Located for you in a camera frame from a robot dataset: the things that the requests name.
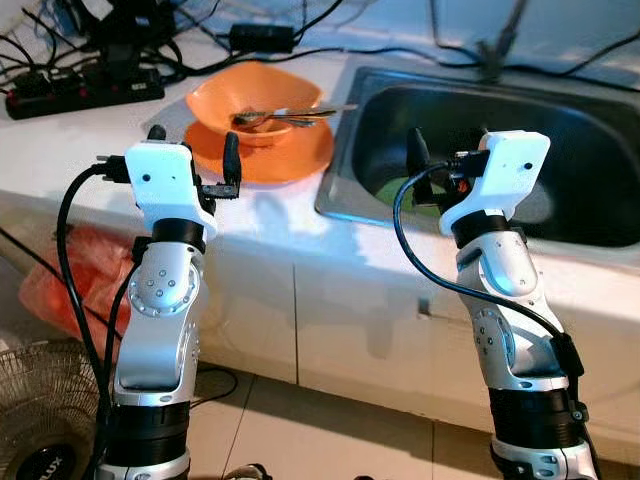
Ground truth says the chrome faucet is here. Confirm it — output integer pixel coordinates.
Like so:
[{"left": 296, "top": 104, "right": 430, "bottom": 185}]
[{"left": 473, "top": 0, "right": 533, "bottom": 83}]

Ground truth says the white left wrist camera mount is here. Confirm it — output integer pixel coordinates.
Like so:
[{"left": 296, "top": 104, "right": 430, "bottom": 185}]
[{"left": 124, "top": 140, "right": 219, "bottom": 241}]

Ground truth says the black floor cable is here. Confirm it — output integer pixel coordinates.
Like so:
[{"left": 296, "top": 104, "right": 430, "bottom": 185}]
[{"left": 188, "top": 363, "right": 241, "bottom": 409}]

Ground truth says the black box with white labels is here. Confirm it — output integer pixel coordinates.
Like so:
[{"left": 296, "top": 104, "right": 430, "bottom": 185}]
[{"left": 85, "top": 0, "right": 179, "bottom": 63}]

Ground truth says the wire fan guard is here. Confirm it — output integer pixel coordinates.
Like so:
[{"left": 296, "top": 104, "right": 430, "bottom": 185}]
[{"left": 0, "top": 338, "right": 103, "bottom": 480}]

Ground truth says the black power strip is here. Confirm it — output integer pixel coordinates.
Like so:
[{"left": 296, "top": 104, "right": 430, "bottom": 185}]
[{"left": 4, "top": 66, "right": 167, "bottom": 122}]

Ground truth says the stainless steel sink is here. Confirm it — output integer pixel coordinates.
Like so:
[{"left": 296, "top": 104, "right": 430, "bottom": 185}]
[{"left": 314, "top": 65, "right": 640, "bottom": 249}]

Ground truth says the black power adapter brick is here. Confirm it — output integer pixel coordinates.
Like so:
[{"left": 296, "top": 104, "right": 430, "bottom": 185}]
[{"left": 227, "top": 22, "right": 299, "bottom": 55}]

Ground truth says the white kitchen base cabinet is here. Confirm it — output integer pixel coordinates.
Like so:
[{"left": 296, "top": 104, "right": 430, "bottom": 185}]
[{"left": 0, "top": 185, "right": 640, "bottom": 466}]

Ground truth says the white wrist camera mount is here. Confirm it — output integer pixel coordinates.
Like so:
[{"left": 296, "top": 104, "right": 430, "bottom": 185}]
[
  {"left": 438, "top": 130, "right": 553, "bottom": 237},
  {"left": 124, "top": 140, "right": 219, "bottom": 241}
]

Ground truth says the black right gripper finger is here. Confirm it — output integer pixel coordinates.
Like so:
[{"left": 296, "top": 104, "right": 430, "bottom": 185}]
[{"left": 406, "top": 127, "right": 433, "bottom": 181}]

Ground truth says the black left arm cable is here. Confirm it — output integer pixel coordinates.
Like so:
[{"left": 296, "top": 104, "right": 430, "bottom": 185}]
[{"left": 54, "top": 153, "right": 133, "bottom": 480}]

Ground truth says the orange bowl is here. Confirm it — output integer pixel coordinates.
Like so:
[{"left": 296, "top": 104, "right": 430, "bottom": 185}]
[{"left": 185, "top": 61, "right": 327, "bottom": 148}]

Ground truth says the green plate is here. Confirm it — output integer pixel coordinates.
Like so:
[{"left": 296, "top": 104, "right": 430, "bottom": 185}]
[{"left": 370, "top": 172, "right": 446, "bottom": 203}]

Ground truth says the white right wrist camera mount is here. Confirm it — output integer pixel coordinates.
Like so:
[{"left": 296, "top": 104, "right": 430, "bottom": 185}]
[{"left": 438, "top": 130, "right": 553, "bottom": 237}]

